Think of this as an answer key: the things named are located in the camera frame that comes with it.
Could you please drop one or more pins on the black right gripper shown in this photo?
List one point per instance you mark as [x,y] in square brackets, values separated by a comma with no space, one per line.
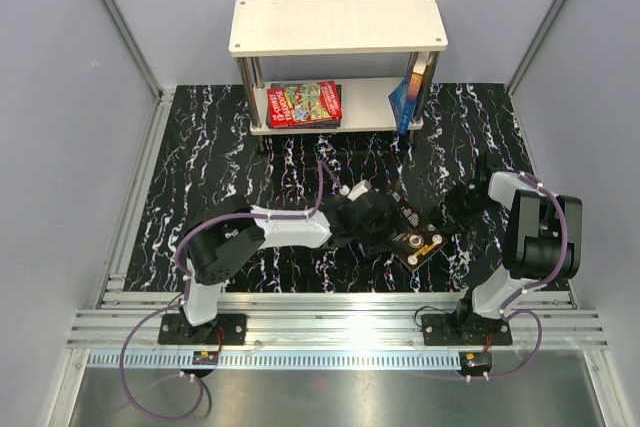
[452,215]

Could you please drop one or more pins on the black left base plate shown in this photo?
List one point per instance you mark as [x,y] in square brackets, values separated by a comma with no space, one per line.
[228,329]

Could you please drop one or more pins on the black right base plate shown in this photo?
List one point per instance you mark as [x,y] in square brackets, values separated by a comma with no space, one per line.
[449,330]

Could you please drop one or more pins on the white slotted cable duct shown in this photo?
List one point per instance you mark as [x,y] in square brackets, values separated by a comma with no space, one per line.
[278,360]

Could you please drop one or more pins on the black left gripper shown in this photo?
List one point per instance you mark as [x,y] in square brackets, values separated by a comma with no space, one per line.
[375,244]

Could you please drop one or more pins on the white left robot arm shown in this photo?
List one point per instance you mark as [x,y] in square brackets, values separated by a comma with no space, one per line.
[213,250]

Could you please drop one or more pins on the red treehouse book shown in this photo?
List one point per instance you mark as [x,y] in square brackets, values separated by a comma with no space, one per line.
[305,103]

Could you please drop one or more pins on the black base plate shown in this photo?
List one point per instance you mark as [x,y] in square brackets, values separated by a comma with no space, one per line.
[449,330]
[228,329]

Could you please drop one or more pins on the black treehouse book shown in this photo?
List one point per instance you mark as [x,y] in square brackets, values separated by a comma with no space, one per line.
[415,240]

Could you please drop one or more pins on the aluminium front rail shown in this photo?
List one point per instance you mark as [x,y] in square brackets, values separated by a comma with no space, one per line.
[338,321]

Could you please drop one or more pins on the blue orange sunset book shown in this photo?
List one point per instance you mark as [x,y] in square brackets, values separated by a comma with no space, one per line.
[405,97]

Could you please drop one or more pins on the dark blue 1984 book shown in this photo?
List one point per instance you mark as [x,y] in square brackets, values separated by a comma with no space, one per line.
[340,107]

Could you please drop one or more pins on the white two-tier shelf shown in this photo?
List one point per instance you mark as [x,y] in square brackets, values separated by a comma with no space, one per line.
[285,28]

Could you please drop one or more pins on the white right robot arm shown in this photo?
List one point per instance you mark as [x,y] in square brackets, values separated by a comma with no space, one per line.
[542,244]

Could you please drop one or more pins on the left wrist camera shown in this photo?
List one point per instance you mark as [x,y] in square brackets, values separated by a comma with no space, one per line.
[359,189]

